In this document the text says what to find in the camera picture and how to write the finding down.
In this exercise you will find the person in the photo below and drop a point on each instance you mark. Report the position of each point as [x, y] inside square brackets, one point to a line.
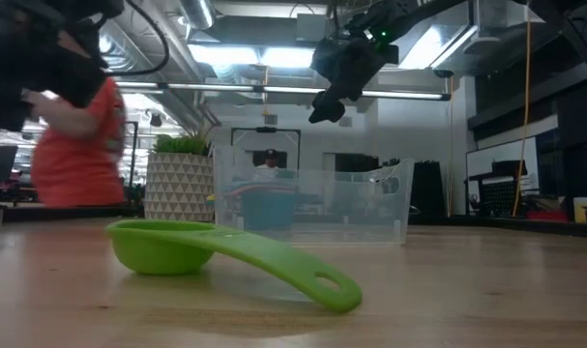
[271, 153]
[80, 169]

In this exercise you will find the whiteboard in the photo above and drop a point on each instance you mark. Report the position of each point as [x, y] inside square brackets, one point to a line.
[496, 152]

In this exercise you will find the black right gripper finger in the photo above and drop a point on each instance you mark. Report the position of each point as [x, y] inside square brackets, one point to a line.
[337, 108]
[322, 110]

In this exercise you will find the white container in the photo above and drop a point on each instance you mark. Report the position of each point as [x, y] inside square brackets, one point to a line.
[580, 208]

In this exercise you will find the black aluminium frame rail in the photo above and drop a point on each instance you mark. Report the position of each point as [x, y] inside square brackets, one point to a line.
[56, 214]

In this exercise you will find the black gantry frame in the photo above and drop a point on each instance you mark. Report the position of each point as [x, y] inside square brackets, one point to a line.
[266, 129]
[134, 145]

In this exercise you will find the long silver overhead bar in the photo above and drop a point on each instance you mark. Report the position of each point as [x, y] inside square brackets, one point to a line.
[225, 87]

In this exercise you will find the potted plant, white patterned pot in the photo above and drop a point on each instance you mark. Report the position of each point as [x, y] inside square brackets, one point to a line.
[177, 183]

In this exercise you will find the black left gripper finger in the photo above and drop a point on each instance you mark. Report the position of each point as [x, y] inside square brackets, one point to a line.
[3, 113]

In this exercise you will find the large teal measuring cup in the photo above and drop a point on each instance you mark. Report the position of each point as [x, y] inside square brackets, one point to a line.
[269, 212]

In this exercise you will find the green measuring cup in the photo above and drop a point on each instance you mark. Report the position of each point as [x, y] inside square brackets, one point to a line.
[162, 251]

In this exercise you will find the black cabinet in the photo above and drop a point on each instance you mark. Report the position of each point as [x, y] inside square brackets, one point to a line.
[431, 193]

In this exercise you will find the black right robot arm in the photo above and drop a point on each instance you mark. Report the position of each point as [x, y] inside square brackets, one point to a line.
[409, 12]

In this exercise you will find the flat red box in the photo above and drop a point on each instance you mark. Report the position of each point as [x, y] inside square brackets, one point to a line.
[547, 215]

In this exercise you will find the clear plastic basket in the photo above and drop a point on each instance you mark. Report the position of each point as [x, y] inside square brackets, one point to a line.
[346, 193]

